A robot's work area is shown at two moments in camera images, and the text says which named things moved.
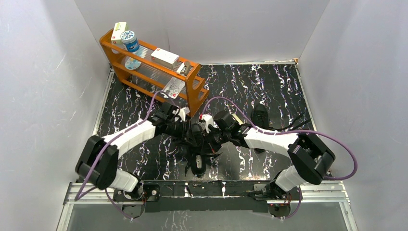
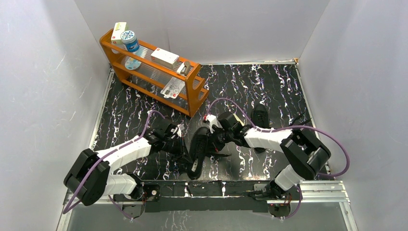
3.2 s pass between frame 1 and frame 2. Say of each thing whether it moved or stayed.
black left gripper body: moved
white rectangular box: stayed
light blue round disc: stayed
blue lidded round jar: stayed
